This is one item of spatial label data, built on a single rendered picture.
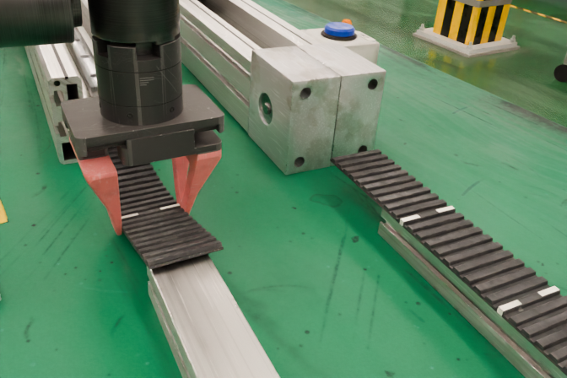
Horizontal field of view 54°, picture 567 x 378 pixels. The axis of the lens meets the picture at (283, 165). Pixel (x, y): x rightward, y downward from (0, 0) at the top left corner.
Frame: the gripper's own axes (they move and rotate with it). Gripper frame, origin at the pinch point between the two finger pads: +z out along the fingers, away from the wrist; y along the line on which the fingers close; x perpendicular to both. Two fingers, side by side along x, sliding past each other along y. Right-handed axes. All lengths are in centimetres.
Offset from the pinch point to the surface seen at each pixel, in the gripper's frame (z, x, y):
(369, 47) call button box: -3.9, -19.9, -34.5
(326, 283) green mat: 1.4, 11.3, -9.5
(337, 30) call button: -5.6, -22.5, -31.1
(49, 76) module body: -7.3, -13.3, 4.6
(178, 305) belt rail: -1.7, 12.3, 1.7
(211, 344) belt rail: -1.7, 15.9, 1.0
